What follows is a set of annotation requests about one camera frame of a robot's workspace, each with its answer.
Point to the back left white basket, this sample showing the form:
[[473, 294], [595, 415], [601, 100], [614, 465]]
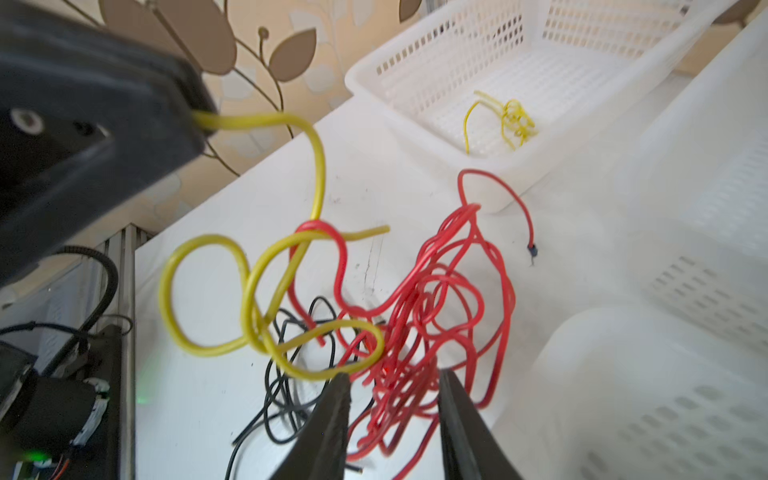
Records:
[[510, 89]]

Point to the front white plastic basket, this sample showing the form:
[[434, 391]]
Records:
[[635, 393]]

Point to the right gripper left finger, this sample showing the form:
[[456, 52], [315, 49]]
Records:
[[320, 451]]

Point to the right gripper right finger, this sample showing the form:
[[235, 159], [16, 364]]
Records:
[[469, 451]]

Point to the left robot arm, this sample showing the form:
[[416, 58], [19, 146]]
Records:
[[51, 412]]

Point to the back middle white basket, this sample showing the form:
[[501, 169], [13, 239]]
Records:
[[693, 194]]

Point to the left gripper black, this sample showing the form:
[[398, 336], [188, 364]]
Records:
[[89, 119]]

